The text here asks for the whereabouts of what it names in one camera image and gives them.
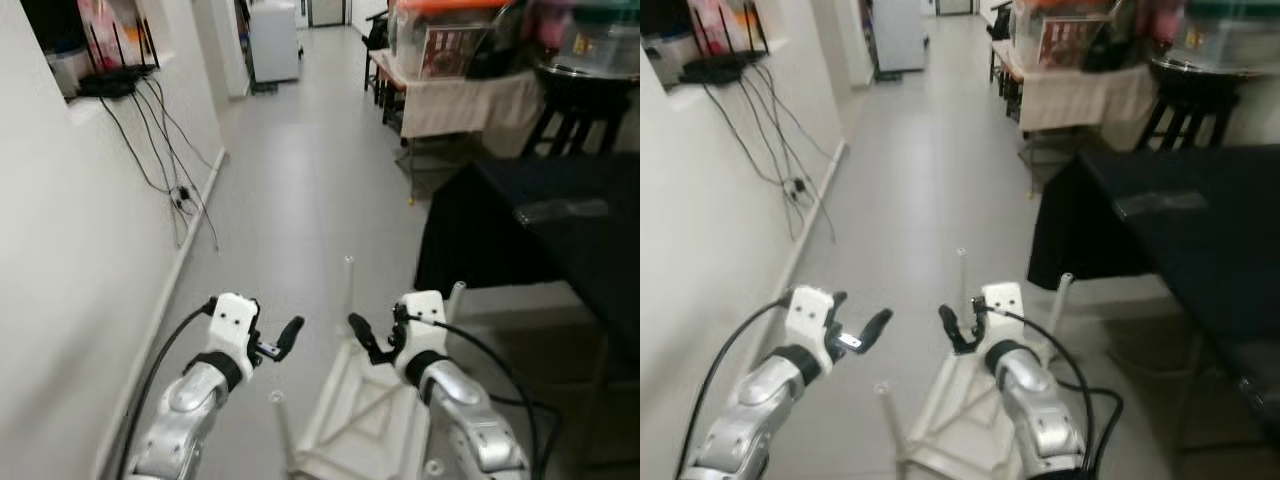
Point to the orange lidded storage box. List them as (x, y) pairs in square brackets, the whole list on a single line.
[(1060, 35), (440, 40)]

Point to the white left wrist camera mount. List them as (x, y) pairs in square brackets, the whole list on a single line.
[(232, 320), (808, 315)]

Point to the white plastic table top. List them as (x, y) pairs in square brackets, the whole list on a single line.
[(360, 420), (960, 420)]

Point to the beige table cover cloth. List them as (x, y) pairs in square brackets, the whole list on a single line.
[(470, 100), (1085, 95)]

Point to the clear tape patch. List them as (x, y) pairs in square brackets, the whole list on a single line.
[(560, 211), (1160, 204)]

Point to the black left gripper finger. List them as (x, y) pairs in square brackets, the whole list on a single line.
[(254, 310), (292, 337), (876, 330), (838, 301)]

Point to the black tablecloth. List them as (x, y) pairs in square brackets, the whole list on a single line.
[(560, 250), (1180, 240)]

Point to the black plug adapter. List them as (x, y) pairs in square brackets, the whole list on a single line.
[(797, 185), (181, 195)]

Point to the clear plastic container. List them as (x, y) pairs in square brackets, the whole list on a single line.
[(600, 40), (1225, 38)]

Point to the white cabinet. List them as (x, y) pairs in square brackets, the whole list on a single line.
[(900, 35), (275, 40)]

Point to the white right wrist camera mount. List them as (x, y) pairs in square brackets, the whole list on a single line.
[(425, 310), (1005, 305)]

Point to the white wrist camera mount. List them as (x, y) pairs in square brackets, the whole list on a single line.
[(1005, 305), (808, 315), (425, 310), (232, 320)]

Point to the black stool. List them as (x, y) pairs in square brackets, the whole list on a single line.
[(580, 115), (1190, 110)]

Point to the green pot lid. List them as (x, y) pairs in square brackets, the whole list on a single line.
[(610, 6), (1235, 6)]

